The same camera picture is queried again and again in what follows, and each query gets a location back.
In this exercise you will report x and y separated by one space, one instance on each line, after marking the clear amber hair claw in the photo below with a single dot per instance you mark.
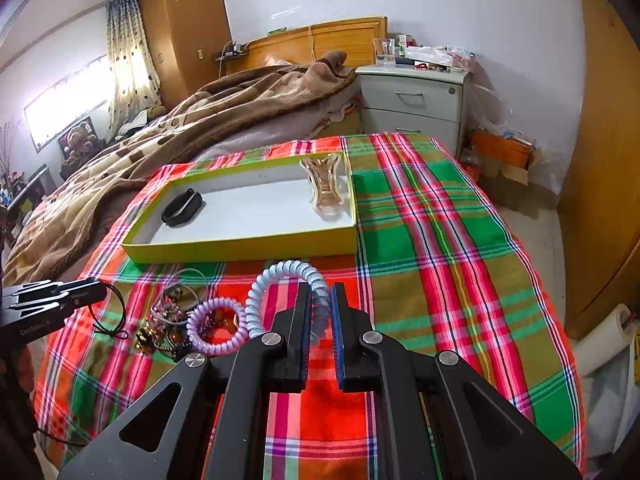
325 185

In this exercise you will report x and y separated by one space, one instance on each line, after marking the yellow-green shallow box tray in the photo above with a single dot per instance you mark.
250 205

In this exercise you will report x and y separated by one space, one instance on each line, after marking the black hair band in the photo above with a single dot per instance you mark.
170 216

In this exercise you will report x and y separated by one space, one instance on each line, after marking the spotted curtain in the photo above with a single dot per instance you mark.
127 60

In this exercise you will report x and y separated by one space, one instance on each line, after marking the green flat item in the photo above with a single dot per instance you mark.
277 31

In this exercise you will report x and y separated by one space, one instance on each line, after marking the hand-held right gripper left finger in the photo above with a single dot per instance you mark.
304 332

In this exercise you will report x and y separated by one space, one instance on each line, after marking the brown teddy bear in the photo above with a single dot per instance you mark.
77 140

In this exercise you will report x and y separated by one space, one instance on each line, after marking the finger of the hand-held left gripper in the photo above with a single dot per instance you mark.
87 296
60 287

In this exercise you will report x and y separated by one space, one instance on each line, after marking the wooden wardrobe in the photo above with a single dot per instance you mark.
185 25

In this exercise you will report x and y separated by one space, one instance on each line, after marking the brown patterned blanket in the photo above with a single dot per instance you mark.
150 160

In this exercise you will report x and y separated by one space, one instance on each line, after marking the cluttered shelf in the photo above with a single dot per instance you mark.
25 192

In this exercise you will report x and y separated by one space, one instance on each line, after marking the orange box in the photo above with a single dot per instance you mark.
500 149

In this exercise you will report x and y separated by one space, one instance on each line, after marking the wooden door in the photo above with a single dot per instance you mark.
605 160

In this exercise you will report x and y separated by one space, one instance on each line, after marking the pink packet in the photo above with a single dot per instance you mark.
461 60

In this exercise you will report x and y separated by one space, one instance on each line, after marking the cardboard box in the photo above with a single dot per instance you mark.
515 174

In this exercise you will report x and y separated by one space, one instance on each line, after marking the grey nightstand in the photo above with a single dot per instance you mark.
410 100

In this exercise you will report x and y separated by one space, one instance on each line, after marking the white paper roll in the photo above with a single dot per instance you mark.
602 340

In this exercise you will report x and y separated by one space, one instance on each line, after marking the clear plastic bag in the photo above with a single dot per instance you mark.
487 110

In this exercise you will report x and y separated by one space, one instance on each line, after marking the white cosmetic box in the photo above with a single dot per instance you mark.
404 44

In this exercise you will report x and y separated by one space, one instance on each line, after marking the white tissue pack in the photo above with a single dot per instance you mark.
425 54

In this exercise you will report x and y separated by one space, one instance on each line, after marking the power strip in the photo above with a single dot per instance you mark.
232 51

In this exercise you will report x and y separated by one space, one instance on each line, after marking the bright window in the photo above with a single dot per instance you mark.
65 105

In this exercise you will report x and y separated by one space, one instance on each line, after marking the pink bed sheet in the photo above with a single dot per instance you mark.
280 127

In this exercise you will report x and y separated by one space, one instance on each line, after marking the plaid tablecloth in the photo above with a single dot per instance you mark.
425 240

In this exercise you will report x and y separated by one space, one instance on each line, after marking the wooden bed headboard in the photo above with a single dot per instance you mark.
300 45

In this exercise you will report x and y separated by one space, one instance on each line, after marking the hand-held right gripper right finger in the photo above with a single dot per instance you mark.
340 332

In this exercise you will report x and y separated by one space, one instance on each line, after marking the clear drinking glass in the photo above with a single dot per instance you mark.
384 52

